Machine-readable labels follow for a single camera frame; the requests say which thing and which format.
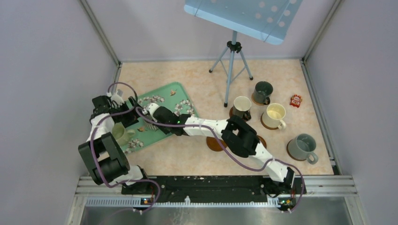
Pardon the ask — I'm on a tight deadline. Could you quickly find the dark brown wooden coaster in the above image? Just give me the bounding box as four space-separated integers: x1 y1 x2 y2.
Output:
206 137 227 152

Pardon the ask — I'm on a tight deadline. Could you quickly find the white and black cup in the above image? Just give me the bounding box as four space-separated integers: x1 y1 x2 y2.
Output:
232 96 252 121

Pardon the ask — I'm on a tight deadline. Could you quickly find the light tan wooden coaster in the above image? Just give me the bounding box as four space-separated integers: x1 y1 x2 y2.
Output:
251 95 271 106

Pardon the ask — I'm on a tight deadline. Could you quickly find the dark grey cup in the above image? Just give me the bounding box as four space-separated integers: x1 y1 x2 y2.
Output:
252 81 273 103

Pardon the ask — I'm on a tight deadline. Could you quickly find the cream cup with yellow inside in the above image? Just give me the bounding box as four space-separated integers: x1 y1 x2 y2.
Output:
262 103 287 130

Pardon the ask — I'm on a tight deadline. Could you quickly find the metallic grey cup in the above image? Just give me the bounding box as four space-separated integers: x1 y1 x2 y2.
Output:
144 120 159 131

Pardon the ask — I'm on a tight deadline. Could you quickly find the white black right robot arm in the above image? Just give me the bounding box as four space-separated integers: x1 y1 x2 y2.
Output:
146 103 295 193

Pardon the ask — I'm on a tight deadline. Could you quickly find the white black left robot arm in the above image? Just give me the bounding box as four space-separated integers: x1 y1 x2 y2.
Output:
78 96 151 194

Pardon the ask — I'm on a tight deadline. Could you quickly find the pale green cup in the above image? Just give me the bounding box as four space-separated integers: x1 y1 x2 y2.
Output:
111 122 136 146

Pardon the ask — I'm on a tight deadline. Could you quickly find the green floral serving tray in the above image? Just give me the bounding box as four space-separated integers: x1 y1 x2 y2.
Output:
121 82 198 155

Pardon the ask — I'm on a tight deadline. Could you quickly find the small red toy packet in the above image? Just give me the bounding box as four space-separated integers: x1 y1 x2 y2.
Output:
290 94 303 108

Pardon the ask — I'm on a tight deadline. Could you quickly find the blue music stand with tripod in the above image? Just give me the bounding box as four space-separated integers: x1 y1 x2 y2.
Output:
184 0 302 107

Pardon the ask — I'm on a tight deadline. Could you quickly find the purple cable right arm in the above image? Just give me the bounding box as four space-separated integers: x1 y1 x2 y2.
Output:
134 106 306 214

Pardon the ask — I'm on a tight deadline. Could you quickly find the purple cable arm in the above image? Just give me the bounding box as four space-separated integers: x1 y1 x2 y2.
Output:
89 82 161 215
134 106 306 214

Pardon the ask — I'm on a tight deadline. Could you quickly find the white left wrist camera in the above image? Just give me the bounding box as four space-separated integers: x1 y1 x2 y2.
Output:
107 89 125 107

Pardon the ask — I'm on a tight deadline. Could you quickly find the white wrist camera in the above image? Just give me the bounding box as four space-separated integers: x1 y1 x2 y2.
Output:
107 89 125 107
143 103 160 118

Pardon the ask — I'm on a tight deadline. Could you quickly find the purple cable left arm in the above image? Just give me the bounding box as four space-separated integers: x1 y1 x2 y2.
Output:
89 82 161 215

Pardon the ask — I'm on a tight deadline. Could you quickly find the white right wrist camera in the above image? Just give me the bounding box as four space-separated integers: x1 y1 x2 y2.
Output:
143 103 160 118

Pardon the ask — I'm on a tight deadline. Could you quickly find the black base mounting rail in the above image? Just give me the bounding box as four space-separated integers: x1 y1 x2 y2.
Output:
121 175 307 203

